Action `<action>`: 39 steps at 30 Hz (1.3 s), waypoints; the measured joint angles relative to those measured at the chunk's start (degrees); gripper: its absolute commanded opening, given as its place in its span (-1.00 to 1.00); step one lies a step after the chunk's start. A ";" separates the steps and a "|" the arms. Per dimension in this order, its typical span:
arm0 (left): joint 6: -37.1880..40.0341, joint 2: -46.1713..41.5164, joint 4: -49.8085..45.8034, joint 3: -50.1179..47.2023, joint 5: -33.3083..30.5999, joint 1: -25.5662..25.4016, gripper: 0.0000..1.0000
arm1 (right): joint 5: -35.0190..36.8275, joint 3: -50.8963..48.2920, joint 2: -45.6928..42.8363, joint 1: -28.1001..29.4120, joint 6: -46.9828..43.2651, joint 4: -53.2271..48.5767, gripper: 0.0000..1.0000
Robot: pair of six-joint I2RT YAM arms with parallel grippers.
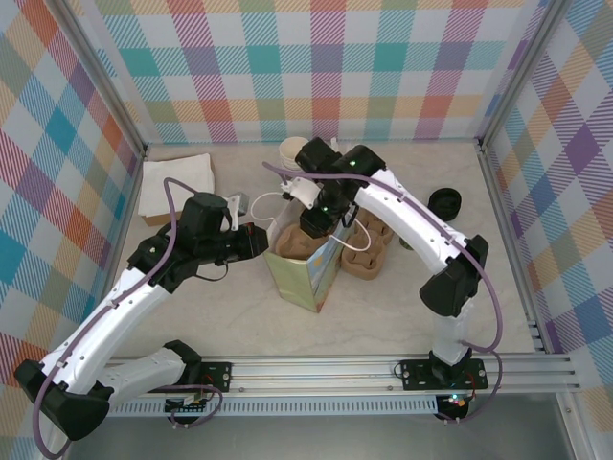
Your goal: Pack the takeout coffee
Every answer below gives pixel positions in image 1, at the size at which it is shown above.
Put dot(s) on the cardboard cup carrier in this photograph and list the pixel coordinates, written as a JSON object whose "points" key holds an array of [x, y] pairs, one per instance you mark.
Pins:
{"points": [[292, 244], [366, 266]]}

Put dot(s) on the landscape print paper gift bag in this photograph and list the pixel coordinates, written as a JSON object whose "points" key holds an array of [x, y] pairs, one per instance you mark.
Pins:
{"points": [[292, 282]]}

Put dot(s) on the green paper coffee cup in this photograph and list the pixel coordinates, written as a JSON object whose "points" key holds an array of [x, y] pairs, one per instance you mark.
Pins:
{"points": [[404, 243]]}

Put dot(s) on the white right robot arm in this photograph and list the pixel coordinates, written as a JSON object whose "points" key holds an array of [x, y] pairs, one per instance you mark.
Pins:
{"points": [[412, 225]]}

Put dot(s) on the brown cardboard napkin tray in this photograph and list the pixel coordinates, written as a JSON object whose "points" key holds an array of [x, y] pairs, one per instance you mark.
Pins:
{"points": [[160, 220]]}

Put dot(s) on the stack of white napkins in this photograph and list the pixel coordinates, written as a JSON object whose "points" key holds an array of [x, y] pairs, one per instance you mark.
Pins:
{"points": [[177, 184]]}

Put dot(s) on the stack of green paper cups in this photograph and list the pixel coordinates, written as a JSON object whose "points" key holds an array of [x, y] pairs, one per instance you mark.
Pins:
{"points": [[288, 151]]}

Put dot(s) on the black lid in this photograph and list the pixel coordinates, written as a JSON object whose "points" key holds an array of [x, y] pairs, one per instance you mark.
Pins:
{"points": [[445, 203]]}

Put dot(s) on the small controller circuit board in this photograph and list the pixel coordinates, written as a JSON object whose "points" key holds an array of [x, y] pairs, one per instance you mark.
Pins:
{"points": [[184, 405], [455, 400]]}

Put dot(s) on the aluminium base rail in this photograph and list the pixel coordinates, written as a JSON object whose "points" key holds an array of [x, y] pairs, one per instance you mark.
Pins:
{"points": [[311, 374]]}

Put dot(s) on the aluminium frame post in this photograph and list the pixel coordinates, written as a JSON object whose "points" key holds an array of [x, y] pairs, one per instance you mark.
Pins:
{"points": [[522, 72], [103, 81]]}

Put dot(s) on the aluminium side rail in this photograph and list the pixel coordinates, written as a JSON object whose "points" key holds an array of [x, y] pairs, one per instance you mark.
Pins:
{"points": [[534, 330]]}

